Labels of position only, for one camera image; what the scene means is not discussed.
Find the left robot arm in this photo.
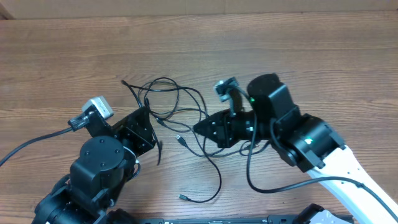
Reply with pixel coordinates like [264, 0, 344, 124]
[33, 106, 155, 223]

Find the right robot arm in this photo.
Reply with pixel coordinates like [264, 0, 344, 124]
[193, 73, 397, 223]

